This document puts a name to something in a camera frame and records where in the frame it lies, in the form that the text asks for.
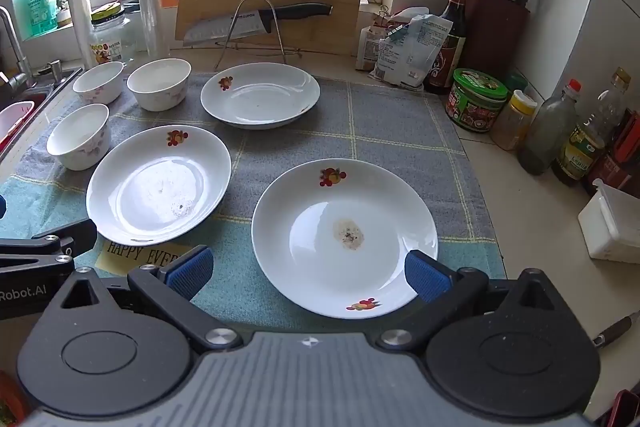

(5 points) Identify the red and black object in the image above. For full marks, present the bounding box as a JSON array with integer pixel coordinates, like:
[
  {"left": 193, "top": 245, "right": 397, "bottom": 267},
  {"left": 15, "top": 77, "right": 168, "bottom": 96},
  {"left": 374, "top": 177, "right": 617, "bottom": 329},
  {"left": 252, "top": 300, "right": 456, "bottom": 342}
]
[{"left": 595, "top": 389, "right": 640, "bottom": 427}]

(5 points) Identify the santoku knife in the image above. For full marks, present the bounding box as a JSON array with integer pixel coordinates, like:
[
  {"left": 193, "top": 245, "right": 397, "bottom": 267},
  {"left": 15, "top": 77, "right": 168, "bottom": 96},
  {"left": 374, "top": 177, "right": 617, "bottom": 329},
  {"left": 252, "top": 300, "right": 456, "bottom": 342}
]
[{"left": 182, "top": 3, "right": 334, "bottom": 48}]

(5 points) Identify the white plastic box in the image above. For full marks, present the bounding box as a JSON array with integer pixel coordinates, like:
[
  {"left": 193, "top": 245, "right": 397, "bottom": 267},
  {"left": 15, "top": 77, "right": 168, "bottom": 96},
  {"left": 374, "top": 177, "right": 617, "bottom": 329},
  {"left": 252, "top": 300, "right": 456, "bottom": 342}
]
[{"left": 577, "top": 179, "right": 640, "bottom": 265}]

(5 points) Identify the white paper roll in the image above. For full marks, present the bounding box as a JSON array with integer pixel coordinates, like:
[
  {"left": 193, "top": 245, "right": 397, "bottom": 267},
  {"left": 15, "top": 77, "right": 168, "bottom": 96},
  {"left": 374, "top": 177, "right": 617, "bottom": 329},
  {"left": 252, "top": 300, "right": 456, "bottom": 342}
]
[{"left": 65, "top": 0, "right": 96, "bottom": 70}]

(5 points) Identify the steel sink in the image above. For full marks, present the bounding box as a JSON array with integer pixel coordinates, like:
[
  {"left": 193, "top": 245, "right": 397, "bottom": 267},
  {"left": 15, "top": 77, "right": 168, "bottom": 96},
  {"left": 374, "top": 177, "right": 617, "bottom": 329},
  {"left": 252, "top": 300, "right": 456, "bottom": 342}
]
[{"left": 0, "top": 67, "right": 83, "bottom": 142}]

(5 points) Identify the white printed bag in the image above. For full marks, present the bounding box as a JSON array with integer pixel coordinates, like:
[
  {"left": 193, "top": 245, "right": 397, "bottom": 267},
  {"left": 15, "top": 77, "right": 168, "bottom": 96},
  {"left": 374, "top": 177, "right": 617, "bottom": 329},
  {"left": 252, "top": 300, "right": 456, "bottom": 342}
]
[{"left": 370, "top": 7, "right": 453, "bottom": 88}]

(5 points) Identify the red cap plastic bottle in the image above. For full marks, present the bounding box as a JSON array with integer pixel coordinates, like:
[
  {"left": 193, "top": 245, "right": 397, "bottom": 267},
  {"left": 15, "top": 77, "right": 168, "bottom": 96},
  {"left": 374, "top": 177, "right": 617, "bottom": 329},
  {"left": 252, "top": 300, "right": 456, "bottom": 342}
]
[{"left": 517, "top": 79, "right": 583, "bottom": 176}]

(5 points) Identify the orange red packet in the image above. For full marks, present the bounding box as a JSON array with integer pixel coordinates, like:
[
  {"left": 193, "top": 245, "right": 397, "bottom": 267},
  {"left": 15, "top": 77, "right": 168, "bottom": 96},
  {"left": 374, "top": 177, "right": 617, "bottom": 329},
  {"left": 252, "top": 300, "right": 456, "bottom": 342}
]
[{"left": 0, "top": 369, "right": 28, "bottom": 425}]

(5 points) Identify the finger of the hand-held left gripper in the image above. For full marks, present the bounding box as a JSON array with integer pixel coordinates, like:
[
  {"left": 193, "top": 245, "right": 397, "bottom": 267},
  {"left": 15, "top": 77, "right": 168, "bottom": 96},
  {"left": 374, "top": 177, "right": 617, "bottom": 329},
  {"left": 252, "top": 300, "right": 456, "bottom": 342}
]
[{"left": 0, "top": 218, "right": 98, "bottom": 279}]

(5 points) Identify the red and white bag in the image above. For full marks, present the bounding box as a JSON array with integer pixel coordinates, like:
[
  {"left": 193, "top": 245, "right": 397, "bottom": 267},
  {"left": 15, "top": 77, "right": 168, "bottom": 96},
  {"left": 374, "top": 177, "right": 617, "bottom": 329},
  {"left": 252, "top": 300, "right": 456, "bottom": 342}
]
[{"left": 356, "top": 9, "right": 401, "bottom": 72}]

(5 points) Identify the white plastic basket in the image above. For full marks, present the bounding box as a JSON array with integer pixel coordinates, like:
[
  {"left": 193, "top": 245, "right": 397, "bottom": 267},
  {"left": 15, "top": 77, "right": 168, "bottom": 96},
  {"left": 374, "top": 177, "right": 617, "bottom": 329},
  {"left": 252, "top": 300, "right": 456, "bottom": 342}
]
[{"left": 0, "top": 101, "right": 37, "bottom": 135}]

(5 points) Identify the dark red knife block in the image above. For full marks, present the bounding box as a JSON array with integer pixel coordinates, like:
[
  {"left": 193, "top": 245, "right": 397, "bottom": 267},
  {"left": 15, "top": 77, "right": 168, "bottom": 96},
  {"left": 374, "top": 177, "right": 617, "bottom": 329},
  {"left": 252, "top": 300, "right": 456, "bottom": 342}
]
[{"left": 462, "top": 0, "right": 531, "bottom": 80}]

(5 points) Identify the metal sink soap dispenser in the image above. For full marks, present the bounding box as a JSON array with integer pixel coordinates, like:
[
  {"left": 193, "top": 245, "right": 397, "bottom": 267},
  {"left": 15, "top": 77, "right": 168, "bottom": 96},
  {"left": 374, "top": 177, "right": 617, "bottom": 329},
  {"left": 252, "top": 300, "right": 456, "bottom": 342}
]
[{"left": 37, "top": 59, "right": 63, "bottom": 82}]

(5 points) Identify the grey and teal checked towel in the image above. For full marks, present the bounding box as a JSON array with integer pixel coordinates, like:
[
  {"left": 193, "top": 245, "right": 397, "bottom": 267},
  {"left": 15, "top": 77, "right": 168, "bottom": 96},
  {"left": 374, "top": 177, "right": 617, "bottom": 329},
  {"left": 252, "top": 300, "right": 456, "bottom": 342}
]
[{"left": 0, "top": 72, "right": 506, "bottom": 333}]

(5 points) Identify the dark soy sauce bottle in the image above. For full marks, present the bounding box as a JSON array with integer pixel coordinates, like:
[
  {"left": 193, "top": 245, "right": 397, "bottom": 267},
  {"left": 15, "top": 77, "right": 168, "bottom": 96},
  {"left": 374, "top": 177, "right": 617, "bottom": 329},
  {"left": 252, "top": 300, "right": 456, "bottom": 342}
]
[{"left": 425, "top": 0, "right": 471, "bottom": 95}]

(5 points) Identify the metal faucet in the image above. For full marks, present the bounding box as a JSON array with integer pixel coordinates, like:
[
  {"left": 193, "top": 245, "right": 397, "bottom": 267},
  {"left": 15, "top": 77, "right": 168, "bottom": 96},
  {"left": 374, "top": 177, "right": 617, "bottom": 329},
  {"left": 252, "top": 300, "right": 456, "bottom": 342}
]
[{"left": 0, "top": 6, "right": 31, "bottom": 90}]

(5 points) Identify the yellow lid spice jar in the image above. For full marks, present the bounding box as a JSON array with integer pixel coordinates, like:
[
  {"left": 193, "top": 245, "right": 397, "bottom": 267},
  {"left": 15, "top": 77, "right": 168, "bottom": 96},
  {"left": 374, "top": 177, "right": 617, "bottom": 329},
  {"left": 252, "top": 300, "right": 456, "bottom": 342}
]
[{"left": 490, "top": 89, "right": 538, "bottom": 151}]

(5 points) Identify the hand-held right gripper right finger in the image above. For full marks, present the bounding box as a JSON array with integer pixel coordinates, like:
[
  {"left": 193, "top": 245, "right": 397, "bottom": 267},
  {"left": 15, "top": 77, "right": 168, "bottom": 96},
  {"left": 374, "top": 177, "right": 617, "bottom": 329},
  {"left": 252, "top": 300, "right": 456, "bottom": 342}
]
[{"left": 376, "top": 250, "right": 557, "bottom": 354}]

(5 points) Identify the green lid sauce jar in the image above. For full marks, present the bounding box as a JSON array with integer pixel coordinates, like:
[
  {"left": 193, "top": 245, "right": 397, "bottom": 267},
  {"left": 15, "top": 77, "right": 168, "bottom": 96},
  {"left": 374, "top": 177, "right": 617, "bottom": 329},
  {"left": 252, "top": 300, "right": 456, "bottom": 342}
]
[{"left": 445, "top": 68, "right": 510, "bottom": 135}]

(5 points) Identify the glass jar with lid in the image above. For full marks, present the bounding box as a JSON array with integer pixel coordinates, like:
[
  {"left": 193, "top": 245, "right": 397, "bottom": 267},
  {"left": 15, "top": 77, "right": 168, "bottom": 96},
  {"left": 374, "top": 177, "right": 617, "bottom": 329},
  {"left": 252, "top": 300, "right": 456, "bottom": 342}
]
[{"left": 89, "top": 2, "right": 136, "bottom": 65}]

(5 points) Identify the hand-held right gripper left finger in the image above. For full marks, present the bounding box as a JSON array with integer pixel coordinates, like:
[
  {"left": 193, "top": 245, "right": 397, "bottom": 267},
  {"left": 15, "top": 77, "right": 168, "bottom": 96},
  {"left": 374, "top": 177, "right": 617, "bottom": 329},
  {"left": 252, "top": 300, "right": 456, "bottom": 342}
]
[{"left": 60, "top": 245, "right": 244, "bottom": 354}]

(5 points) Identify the white floral bowl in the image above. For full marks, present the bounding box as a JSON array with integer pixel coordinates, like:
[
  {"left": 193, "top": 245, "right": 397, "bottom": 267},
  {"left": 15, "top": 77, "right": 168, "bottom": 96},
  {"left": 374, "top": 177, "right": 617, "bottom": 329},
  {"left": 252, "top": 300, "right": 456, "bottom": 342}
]
[
  {"left": 72, "top": 61, "right": 126, "bottom": 104},
  {"left": 46, "top": 103, "right": 111, "bottom": 171},
  {"left": 126, "top": 58, "right": 192, "bottom": 112}
]

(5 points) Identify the yellow label oil bottle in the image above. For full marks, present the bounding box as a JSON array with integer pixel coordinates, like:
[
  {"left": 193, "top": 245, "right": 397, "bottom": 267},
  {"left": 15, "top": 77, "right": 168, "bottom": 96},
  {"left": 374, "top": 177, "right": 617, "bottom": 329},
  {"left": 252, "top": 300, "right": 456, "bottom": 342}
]
[{"left": 551, "top": 68, "right": 632, "bottom": 188}]

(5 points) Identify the red package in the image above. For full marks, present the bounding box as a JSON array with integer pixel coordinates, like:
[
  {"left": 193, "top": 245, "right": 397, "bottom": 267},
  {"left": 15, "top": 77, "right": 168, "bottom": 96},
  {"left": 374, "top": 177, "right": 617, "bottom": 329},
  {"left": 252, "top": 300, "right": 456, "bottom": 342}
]
[{"left": 585, "top": 109, "right": 640, "bottom": 198}]

